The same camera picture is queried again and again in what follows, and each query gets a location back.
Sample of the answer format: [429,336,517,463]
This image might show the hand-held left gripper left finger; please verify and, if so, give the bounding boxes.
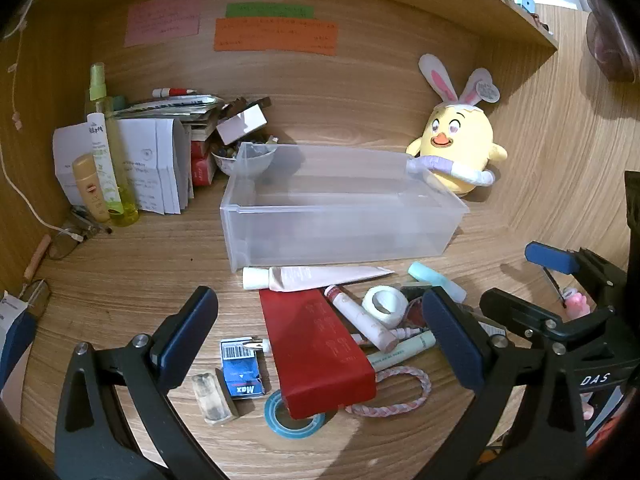
[54,285,221,480]

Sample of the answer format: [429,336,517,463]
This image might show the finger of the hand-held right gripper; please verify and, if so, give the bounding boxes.
[524,241,629,287]
[479,287,619,356]

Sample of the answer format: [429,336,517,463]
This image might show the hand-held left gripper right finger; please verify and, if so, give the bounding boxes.
[421,285,589,480]

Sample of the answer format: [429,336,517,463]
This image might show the light green stick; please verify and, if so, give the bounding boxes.
[365,330,437,366]

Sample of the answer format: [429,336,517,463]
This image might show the white tape roll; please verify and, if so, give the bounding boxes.
[361,286,409,325]

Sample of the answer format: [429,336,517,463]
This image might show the pink white braided bracelet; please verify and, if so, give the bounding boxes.
[345,366,432,420]

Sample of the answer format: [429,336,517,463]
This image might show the olive green cylinder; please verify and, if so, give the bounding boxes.
[400,282,433,301]

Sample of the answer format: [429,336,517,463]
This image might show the mint green tube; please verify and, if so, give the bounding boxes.
[407,261,467,303]

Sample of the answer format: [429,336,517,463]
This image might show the lip gloss tube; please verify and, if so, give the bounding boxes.
[324,285,399,352]

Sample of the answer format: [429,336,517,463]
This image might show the blue tape roll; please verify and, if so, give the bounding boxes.
[264,390,326,438]

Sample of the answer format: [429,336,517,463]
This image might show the long red box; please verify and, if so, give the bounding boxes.
[258,287,377,420]

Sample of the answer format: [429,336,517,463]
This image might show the pink cream tube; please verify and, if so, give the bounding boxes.
[242,265,396,293]

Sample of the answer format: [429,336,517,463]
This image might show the clear plastic storage box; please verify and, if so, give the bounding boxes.
[220,142,471,275]

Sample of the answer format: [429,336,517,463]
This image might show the dark red round case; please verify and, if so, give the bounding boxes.
[407,298,431,326]

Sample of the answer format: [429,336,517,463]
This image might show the pink small figurine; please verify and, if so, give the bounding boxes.
[562,287,591,318]

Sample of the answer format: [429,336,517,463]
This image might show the blue staples box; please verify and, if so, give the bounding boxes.
[220,336,266,400]

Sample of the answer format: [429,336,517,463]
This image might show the clear eraser block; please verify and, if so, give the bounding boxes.
[191,371,238,427]

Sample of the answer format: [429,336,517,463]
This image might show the eyeglasses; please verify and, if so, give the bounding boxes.
[47,207,113,261]

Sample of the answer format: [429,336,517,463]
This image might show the yellow chick plush toy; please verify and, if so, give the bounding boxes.
[404,53,508,198]

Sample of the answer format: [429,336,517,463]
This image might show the folded white paper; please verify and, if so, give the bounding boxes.
[52,117,191,216]

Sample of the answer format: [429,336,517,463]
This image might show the wooden stick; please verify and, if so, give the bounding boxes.
[25,234,53,281]

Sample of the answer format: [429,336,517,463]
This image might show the bowl of beads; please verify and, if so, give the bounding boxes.
[210,135,278,178]

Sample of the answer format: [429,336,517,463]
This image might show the yellow-green spray bottle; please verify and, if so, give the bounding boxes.
[89,62,140,227]

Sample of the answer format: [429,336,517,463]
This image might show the beige bottle with red label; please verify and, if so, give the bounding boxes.
[71,155,111,223]

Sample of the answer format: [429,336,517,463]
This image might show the blue and white box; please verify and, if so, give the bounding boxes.
[0,290,38,386]

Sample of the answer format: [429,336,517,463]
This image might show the white lotion tube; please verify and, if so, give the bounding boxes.
[86,112,123,216]

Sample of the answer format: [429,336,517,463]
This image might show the small cardboard box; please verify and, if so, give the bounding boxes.
[215,97,273,148]

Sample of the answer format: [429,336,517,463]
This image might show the stack of booklets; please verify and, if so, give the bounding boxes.
[112,92,226,143]

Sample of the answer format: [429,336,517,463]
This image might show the dark maroon round object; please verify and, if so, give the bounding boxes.
[585,0,640,82]

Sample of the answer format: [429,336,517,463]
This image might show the wooden shelf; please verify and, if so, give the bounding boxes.
[440,0,558,51]

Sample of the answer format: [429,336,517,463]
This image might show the orange paper note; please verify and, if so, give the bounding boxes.
[214,17,338,57]

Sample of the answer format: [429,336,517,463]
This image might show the pink paper note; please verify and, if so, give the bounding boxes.
[124,0,202,47]

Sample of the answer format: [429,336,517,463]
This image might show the green paper note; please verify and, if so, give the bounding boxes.
[225,2,315,19]

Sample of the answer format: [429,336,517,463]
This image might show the white cable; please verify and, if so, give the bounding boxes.
[0,125,86,241]

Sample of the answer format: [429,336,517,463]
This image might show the thin white cord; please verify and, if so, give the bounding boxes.
[2,0,31,131]

